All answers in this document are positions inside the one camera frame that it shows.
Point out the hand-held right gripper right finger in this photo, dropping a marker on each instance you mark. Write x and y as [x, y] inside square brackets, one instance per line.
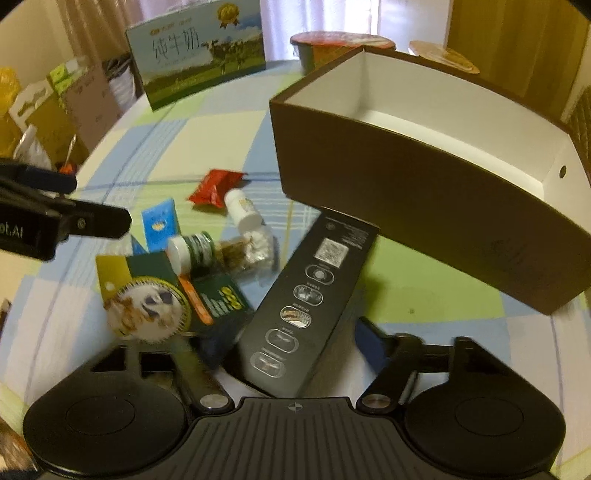
[371, 344]

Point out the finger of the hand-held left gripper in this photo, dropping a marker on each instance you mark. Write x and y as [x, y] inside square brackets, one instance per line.
[97, 221]
[51, 181]

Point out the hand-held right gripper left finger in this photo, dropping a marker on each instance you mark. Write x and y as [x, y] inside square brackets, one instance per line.
[198, 383]

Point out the blue hand cream tube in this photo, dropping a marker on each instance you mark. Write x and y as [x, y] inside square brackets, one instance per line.
[159, 224]

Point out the long black printed box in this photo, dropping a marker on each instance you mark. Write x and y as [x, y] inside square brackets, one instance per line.
[304, 300]

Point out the green packet with round picture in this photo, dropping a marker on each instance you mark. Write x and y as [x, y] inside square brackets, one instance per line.
[138, 300]

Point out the green label white cap bottle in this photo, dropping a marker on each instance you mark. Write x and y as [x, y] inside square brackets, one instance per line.
[198, 249]

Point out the clear bag of cotton swabs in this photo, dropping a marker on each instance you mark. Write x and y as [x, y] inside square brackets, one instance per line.
[249, 251]

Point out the plaid cloth covered desktop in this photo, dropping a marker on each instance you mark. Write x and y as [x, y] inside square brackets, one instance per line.
[184, 138]

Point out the orange tipped stick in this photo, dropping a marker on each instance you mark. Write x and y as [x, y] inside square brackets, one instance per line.
[68, 166]

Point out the cream paper carrier box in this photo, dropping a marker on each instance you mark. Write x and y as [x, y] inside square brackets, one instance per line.
[34, 110]

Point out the brown printed cardboard box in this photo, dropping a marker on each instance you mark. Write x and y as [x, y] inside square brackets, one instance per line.
[92, 106]

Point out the yellow plastic bag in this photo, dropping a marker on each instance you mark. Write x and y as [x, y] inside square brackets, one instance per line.
[9, 106]

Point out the green and white carton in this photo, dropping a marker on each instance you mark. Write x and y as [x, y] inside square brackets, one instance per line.
[67, 76]

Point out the white plastic bags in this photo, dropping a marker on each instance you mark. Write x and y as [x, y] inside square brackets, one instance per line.
[122, 83]

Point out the red snack packet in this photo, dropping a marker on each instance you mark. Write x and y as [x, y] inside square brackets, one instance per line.
[214, 189]

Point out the small white pill bottle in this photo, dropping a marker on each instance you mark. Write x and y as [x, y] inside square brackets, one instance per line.
[242, 207]

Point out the beige curtain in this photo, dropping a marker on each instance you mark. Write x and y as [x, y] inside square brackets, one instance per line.
[97, 27]

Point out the green milk carton case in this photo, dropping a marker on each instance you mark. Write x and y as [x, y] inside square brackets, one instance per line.
[194, 55]

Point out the red lidded instant noodle bowl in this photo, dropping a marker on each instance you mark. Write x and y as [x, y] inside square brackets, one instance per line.
[318, 50]

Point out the orange lidded instant noodle bowl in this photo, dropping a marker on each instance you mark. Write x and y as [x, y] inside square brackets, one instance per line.
[443, 53]

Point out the wicker chair back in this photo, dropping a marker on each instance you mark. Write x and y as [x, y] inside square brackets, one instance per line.
[581, 124]

